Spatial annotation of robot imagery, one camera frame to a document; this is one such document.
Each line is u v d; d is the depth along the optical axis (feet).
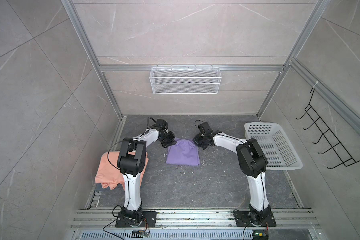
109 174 2.53
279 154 3.19
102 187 2.49
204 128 2.68
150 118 2.91
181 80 3.29
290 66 2.86
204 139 2.57
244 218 2.39
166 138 2.87
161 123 2.74
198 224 2.39
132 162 1.80
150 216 2.42
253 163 1.79
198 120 2.96
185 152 3.05
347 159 1.91
